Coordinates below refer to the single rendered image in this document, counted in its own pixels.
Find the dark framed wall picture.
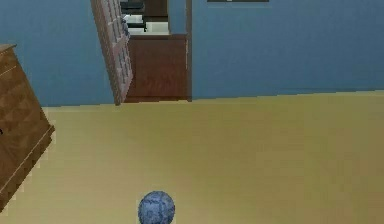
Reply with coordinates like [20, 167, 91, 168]
[206, 0, 270, 3]

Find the brown wooden chest of drawers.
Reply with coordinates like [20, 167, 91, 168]
[0, 43, 56, 213]

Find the blue round ball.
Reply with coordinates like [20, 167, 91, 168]
[137, 190, 176, 224]

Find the pale panelled room door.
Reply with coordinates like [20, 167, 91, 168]
[90, 0, 134, 107]

